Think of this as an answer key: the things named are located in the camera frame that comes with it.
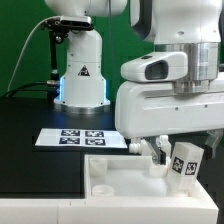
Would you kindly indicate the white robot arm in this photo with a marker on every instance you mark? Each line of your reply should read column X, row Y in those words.
column 177, row 88

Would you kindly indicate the white L-shaped corner fence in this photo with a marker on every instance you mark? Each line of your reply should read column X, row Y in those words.
column 110, row 210

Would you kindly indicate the black camera on stand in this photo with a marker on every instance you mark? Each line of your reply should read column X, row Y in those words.
column 59, row 29

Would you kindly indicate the white square tabletop tray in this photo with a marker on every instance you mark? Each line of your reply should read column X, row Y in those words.
column 128, row 176

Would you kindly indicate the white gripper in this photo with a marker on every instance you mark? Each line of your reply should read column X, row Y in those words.
column 153, row 109

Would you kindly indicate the white tag sheet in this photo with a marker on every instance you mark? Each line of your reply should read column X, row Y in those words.
column 80, row 137

